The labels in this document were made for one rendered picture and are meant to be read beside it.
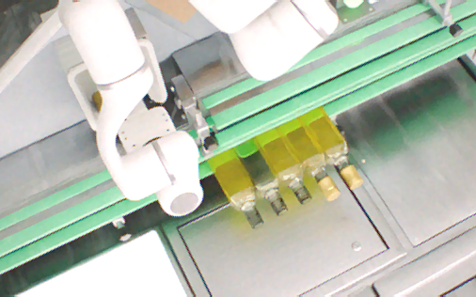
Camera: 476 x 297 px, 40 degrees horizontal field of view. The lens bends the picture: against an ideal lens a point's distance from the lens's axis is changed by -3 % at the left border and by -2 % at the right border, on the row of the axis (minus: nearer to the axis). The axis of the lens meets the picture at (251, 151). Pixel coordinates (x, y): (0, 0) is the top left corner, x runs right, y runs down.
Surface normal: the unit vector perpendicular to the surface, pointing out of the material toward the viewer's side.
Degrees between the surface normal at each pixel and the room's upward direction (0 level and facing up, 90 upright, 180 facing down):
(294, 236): 91
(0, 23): 90
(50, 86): 0
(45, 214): 90
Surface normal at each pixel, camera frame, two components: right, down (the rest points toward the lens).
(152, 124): -0.12, -0.71
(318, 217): -0.06, -0.48
